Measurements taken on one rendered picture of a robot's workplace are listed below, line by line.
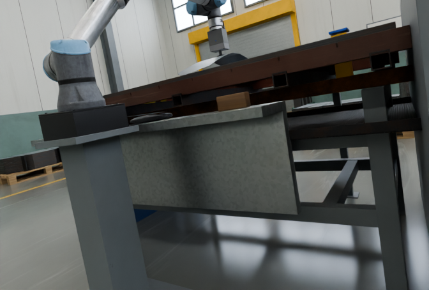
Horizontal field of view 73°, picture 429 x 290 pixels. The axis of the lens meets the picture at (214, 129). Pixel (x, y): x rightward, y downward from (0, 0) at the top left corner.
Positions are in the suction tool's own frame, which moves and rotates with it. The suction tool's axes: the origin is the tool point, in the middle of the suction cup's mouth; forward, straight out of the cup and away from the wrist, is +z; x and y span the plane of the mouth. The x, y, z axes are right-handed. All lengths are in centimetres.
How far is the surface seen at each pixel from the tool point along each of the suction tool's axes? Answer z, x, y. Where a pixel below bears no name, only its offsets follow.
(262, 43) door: -151, -824, 210
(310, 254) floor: 93, 21, -36
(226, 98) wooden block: 22, 55, -24
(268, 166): 47, 49, -33
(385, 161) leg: 49, 43, -68
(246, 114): 27, 65, -34
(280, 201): 59, 49, -35
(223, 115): 26, 64, -26
